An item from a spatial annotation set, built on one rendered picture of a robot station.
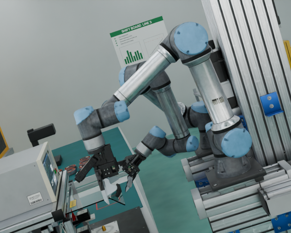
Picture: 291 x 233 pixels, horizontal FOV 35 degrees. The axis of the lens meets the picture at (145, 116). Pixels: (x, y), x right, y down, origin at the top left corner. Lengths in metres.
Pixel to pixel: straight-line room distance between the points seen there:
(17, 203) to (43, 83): 5.42
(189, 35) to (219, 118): 0.33
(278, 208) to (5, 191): 1.16
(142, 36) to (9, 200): 5.64
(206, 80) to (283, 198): 0.54
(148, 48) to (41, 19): 1.74
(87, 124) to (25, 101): 5.88
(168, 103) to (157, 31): 5.45
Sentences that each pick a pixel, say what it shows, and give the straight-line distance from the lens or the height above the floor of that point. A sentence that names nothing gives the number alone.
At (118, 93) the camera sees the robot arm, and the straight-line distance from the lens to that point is 1.77.
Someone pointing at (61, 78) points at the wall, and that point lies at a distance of 7.43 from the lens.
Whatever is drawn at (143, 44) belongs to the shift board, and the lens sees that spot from 7.48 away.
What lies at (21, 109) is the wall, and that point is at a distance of 7.52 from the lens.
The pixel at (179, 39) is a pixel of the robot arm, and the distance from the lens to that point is 1.63.
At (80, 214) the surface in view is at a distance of 2.44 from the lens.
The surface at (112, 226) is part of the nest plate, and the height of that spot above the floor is 0.78.
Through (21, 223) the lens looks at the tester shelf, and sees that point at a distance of 2.01.
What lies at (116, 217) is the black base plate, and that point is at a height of 0.77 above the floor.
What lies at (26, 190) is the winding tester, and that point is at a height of 1.21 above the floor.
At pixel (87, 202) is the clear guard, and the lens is 2.10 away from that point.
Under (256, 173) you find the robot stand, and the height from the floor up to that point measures 1.04.
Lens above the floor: 1.68
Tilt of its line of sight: 10 degrees down
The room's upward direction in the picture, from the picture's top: 19 degrees counter-clockwise
